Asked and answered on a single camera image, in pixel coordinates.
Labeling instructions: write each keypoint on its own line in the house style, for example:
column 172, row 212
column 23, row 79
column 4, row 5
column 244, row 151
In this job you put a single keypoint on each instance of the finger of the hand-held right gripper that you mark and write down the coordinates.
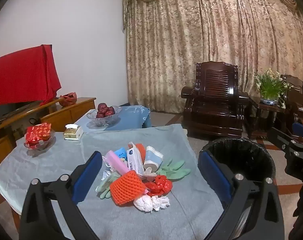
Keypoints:
column 281, row 140
column 301, row 130

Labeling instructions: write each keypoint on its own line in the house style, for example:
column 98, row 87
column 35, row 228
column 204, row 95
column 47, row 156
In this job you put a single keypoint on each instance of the red plastic bag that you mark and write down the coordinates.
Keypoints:
column 160, row 186

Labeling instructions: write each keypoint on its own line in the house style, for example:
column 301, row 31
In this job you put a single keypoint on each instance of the green rubber glove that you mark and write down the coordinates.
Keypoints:
column 174, row 171
column 105, row 191

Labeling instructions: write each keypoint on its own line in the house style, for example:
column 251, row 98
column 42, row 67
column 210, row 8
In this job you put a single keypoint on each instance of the glass fruit bowl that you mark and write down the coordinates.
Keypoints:
column 101, row 122

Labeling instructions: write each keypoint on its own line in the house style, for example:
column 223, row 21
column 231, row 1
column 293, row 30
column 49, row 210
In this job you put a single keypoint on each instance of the red patterned snack packet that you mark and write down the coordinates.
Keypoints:
column 37, row 132

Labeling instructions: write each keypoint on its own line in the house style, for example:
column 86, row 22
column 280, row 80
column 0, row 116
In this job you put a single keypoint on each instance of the red crumpled bag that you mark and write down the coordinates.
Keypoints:
column 69, row 99

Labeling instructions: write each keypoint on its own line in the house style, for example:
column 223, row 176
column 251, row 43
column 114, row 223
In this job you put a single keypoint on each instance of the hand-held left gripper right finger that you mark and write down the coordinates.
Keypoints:
column 214, row 175

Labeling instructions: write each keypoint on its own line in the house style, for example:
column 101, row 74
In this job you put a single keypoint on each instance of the wooden television cabinet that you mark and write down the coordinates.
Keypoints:
column 64, row 116

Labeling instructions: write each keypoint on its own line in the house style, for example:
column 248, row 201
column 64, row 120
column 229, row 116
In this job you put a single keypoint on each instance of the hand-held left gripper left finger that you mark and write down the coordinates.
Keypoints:
column 87, row 177

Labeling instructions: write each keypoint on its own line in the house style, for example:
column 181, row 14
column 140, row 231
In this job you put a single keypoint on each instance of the black television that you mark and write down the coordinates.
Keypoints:
column 1, row 112

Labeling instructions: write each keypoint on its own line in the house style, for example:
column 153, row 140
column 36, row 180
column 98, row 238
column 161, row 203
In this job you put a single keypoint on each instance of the grey tablecloth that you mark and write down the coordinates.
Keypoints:
column 141, row 217

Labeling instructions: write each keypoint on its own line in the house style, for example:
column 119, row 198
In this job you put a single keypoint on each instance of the dark wooden side table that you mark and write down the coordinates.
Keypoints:
column 266, row 110

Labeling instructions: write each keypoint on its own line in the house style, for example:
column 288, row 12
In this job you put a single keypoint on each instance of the red packets in glass dish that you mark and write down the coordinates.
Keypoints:
column 47, row 144

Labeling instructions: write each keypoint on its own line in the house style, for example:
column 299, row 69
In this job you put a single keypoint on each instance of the white and gold box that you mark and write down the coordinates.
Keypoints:
column 72, row 133

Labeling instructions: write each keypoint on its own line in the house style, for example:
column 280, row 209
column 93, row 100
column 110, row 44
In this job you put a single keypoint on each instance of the potted white flowers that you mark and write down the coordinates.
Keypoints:
column 269, row 87

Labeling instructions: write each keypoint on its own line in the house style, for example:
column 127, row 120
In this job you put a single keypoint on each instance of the clear plastic wrap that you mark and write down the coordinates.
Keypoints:
column 107, row 174

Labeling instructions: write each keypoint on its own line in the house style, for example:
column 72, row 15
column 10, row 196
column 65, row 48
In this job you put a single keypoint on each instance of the beige patterned curtain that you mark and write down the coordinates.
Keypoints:
column 191, row 42

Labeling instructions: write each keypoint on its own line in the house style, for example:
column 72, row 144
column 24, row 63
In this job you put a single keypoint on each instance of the red cloth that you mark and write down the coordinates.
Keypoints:
column 21, row 75

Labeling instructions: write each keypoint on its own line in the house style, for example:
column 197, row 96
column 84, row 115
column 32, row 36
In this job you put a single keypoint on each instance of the blue and white cup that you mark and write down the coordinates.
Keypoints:
column 152, row 158

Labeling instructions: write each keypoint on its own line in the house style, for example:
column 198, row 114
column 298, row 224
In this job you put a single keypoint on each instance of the dark red apple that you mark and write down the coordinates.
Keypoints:
column 110, row 111
column 102, row 106
column 100, row 115

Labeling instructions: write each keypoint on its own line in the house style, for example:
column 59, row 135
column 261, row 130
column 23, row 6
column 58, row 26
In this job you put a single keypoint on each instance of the trash bin with black bag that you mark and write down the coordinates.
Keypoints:
column 241, row 155

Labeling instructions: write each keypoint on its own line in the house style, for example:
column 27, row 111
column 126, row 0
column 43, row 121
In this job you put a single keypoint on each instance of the white and blue packet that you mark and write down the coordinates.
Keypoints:
column 134, row 160

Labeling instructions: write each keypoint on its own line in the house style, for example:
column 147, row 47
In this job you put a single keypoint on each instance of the dark wooden armchair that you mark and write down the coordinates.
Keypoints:
column 296, row 100
column 216, row 100

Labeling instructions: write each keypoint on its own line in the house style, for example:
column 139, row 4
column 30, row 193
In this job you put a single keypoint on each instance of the white tissue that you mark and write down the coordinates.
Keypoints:
column 146, row 203

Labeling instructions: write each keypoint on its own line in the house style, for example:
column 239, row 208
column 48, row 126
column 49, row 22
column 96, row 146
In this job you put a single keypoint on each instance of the pink tube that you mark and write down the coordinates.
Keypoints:
column 115, row 161

